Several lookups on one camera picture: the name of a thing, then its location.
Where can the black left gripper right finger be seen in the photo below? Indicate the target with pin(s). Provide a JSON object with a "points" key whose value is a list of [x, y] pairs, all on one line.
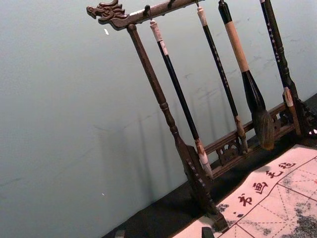
{"points": [[207, 233]]}

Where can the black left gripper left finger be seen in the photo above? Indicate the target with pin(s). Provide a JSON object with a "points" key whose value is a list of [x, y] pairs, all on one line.
{"points": [[120, 235]]}

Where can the white calligraphy sheet red grid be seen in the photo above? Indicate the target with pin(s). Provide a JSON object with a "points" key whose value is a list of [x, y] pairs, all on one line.
{"points": [[272, 198]]}

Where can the slim black brush white cap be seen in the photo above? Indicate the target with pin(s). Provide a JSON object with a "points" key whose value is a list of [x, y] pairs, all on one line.
{"points": [[174, 74], [218, 59]]}

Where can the dark carved wooden brush rack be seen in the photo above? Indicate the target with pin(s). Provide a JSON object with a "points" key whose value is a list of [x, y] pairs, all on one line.
{"points": [[148, 74]]}

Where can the slim black brush brown tip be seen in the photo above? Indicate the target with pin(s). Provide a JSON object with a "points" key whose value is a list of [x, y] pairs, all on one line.
{"points": [[273, 41]]}

